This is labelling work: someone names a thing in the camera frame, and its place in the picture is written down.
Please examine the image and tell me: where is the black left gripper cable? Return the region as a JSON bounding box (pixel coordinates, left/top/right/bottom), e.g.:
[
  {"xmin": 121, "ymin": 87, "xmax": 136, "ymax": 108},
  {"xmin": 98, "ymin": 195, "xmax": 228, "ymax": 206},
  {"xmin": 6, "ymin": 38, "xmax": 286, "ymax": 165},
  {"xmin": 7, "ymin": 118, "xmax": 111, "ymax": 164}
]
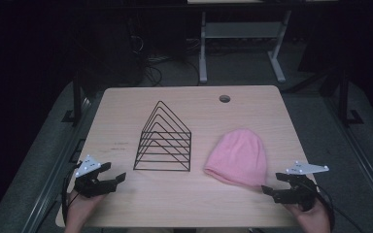
[{"xmin": 60, "ymin": 162, "xmax": 83, "ymax": 227}]

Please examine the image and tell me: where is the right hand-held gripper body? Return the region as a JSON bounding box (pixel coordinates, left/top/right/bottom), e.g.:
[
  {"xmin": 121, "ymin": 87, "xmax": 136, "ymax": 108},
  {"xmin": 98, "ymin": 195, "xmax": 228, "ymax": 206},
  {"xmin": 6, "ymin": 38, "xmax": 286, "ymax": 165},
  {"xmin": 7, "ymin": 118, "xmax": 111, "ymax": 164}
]
[{"xmin": 271, "ymin": 160, "xmax": 330, "ymax": 213}]

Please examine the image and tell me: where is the pink knitted beanie hat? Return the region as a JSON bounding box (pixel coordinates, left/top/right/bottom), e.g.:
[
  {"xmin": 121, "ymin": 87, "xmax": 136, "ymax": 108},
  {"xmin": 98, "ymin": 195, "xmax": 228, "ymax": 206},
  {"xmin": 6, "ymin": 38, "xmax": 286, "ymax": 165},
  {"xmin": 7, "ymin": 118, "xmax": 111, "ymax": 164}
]
[{"xmin": 203, "ymin": 128, "xmax": 269, "ymax": 189}]

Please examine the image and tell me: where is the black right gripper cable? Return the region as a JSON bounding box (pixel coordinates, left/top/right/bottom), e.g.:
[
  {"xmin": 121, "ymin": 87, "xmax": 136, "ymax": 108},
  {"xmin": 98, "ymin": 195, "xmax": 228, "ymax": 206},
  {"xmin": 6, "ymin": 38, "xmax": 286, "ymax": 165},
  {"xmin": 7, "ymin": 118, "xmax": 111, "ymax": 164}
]
[{"xmin": 314, "ymin": 184, "xmax": 367, "ymax": 233}]

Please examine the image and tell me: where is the person's left hand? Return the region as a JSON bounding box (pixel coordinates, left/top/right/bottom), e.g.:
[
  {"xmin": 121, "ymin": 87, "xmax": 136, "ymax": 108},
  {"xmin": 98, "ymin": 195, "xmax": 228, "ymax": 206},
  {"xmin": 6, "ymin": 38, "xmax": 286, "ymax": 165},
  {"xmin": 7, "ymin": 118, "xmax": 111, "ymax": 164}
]
[{"xmin": 64, "ymin": 188, "xmax": 107, "ymax": 233}]

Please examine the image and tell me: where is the grey metal desk frame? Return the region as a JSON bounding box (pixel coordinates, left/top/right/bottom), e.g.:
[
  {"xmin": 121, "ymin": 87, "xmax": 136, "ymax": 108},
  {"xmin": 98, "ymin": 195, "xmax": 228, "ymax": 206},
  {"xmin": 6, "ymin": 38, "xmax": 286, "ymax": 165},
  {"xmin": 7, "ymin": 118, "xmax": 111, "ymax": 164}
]
[{"xmin": 186, "ymin": 0, "xmax": 293, "ymax": 84}]

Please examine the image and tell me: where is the grey metal floor rail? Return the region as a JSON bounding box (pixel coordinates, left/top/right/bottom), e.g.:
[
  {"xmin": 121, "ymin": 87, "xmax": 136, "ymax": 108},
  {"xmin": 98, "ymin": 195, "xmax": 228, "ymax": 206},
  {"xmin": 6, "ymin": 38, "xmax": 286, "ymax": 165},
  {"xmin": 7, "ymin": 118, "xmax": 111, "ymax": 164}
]
[
  {"xmin": 322, "ymin": 95, "xmax": 373, "ymax": 226},
  {"xmin": 20, "ymin": 96, "xmax": 93, "ymax": 233}
]

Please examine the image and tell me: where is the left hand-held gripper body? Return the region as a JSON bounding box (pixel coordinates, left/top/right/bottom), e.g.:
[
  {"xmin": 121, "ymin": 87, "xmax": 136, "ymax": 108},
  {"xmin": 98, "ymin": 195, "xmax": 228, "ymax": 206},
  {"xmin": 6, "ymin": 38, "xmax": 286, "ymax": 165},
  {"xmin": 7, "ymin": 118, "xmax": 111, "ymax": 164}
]
[{"xmin": 73, "ymin": 154, "xmax": 119, "ymax": 199}]

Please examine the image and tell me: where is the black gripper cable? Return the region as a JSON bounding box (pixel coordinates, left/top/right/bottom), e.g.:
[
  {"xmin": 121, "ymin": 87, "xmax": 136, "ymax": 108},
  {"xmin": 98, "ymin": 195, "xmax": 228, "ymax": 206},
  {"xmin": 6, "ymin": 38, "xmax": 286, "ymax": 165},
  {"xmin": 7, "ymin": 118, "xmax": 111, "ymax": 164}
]
[
  {"xmin": 60, "ymin": 162, "xmax": 83, "ymax": 227},
  {"xmin": 314, "ymin": 184, "xmax": 367, "ymax": 233}
]

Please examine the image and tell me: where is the black metal stand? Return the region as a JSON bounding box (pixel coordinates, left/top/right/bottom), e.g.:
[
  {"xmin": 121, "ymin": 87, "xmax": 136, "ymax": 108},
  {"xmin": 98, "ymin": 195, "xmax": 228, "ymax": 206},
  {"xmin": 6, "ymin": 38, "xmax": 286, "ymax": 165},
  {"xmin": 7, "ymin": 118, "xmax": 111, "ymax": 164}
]
[
  {"xmin": 61, "ymin": 69, "xmax": 90, "ymax": 127},
  {"xmin": 334, "ymin": 64, "xmax": 365, "ymax": 127}
]

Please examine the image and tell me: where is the tangle of black floor cables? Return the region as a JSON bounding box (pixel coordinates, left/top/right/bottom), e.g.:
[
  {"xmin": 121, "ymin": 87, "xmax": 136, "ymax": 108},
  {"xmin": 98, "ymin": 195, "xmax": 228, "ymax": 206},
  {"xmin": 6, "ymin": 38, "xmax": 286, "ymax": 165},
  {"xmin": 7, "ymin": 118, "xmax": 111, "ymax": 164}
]
[{"xmin": 127, "ymin": 32, "xmax": 202, "ymax": 87}]

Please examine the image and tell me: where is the black wire file rack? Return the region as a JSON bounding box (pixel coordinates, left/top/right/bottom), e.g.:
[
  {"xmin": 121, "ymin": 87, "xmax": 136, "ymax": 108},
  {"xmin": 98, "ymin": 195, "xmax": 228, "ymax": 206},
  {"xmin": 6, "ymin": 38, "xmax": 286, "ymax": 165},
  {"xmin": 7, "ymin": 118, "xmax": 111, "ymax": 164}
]
[{"xmin": 132, "ymin": 100, "xmax": 192, "ymax": 173}]

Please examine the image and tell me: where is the person's right hand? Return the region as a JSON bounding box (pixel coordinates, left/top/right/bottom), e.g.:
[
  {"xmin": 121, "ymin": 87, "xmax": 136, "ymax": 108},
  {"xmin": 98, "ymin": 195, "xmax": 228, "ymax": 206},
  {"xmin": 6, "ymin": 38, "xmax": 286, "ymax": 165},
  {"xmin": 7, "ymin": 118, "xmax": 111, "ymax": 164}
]
[{"xmin": 284, "ymin": 196, "xmax": 333, "ymax": 233}]

